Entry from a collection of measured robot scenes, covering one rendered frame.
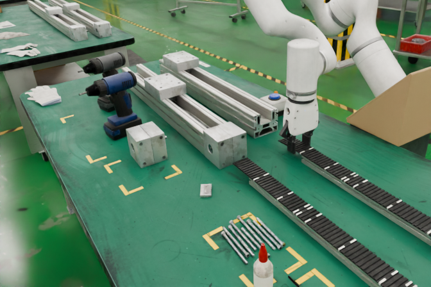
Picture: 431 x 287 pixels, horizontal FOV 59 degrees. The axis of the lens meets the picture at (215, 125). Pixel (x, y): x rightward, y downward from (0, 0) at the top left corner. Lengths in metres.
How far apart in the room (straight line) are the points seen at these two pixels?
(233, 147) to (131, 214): 0.35
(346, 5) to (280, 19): 0.44
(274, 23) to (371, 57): 0.46
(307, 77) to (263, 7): 0.23
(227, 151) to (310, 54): 0.36
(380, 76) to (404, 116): 0.20
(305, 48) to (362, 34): 0.46
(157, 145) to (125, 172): 0.12
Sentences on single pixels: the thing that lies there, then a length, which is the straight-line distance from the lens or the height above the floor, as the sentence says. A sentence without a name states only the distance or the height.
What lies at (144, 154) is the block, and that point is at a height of 0.82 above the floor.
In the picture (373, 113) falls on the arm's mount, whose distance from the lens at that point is 1.34.
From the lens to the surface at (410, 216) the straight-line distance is 0.99.
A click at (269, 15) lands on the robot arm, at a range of 1.09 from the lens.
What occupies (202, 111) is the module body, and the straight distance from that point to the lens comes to 1.31.
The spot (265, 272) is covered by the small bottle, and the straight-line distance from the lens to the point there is 0.76.
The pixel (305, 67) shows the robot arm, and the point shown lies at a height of 1.08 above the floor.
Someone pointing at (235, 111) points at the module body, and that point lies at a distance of 1.35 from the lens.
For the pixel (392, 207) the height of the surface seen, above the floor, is 0.81.
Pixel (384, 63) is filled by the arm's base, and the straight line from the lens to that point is 1.42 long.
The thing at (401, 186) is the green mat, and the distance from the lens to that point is 1.13.
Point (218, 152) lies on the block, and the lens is 1.11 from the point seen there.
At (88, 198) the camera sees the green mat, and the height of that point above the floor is 0.78.
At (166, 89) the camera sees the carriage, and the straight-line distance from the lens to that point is 1.43.
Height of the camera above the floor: 1.41
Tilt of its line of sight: 27 degrees down
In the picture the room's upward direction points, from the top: 4 degrees counter-clockwise
